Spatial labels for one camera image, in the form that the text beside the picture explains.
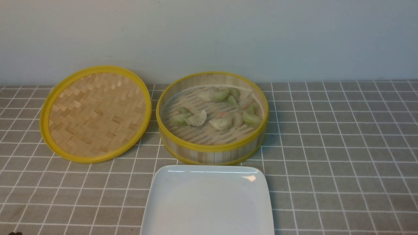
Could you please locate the green dumpling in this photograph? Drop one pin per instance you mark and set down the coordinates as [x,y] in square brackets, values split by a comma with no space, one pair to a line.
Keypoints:
[179,120]
[219,95]
[250,118]
[235,93]

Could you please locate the white dumpling back left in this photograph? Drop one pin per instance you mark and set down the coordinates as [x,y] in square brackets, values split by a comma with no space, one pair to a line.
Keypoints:
[206,96]

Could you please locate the white square plate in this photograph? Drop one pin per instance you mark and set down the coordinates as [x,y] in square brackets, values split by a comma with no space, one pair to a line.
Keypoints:
[208,200]

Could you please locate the yellow rimmed bamboo steamer lid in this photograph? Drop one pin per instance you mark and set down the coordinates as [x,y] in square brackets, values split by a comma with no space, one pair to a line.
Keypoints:
[96,114]

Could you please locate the yellow rimmed bamboo steamer basket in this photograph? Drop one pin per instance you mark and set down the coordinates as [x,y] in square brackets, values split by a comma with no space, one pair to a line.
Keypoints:
[204,145]

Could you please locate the white steamed dumpling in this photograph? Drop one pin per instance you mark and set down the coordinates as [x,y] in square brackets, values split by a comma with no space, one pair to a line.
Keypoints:
[197,120]

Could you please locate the green dumpling back right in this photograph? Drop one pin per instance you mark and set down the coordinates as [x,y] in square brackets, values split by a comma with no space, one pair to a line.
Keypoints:
[235,93]

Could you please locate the grey checked tablecloth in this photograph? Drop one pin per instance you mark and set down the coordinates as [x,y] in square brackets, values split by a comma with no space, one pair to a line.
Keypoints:
[339,158]

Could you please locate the green dumpling back centre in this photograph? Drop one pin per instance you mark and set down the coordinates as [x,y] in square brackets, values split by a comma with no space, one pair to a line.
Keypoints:
[219,95]

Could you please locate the pink shrimp dumpling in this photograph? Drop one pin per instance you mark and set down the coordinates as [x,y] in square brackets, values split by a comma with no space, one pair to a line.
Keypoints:
[221,115]

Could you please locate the green dumpling left front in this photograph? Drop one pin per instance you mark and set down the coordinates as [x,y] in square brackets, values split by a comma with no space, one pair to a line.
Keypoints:
[179,120]

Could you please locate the green dumpling right front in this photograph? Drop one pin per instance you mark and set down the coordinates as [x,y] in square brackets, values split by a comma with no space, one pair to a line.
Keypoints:
[250,118]

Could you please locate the white dumpling front centre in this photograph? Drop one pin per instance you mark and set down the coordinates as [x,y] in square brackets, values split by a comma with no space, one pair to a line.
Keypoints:
[221,124]

